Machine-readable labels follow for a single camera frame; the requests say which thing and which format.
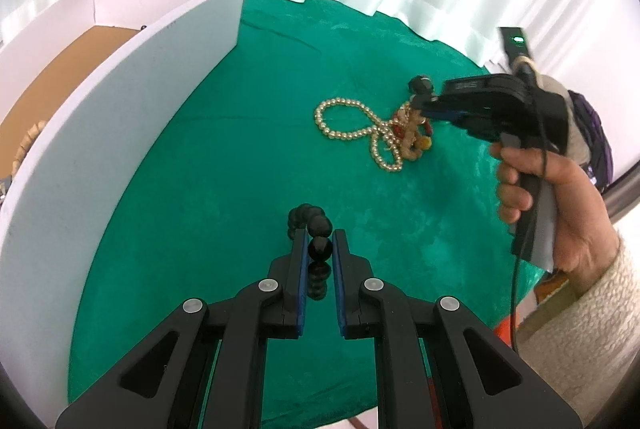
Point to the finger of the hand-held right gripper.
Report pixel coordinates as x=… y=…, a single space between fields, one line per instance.
x=427 y=100
x=445 y=114

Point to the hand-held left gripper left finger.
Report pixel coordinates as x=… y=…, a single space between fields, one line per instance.
x=301 y=279

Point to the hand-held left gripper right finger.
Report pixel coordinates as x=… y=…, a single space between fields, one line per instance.
x=340 y=279

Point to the white cardboard box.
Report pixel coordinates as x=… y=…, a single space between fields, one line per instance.
x=100 y=134

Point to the person's right forearm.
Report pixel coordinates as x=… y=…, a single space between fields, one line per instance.
x=590 y=339

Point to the person's right hand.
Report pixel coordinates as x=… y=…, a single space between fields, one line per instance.
x=580 y=219

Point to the tan cloth bundle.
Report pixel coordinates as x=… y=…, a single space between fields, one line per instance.
x=577 y=149

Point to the purple garment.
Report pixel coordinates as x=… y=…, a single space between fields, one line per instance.
x=597 y=144

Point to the green velvet cloth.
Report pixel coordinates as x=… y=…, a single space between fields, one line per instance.
x=225 y=159

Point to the orange and white blanket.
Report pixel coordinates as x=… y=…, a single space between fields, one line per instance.
x=504 y=331

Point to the beige frame bar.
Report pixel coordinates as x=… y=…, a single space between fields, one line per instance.
x=625 y=189

